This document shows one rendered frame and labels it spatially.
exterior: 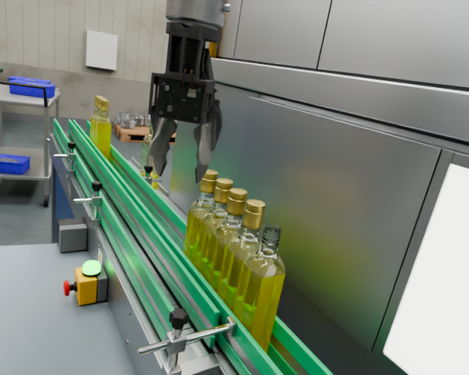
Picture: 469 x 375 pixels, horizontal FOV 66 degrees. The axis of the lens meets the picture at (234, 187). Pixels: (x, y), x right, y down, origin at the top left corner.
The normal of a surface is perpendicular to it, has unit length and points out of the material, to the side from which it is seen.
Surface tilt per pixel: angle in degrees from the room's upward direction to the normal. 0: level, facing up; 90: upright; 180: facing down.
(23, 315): 0
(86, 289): 90
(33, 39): 90
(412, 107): 90
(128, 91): 90
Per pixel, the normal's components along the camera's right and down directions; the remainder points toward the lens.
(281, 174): -0.84, 0.03
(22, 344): 0.16, -0.94
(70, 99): 0.39, 0.35
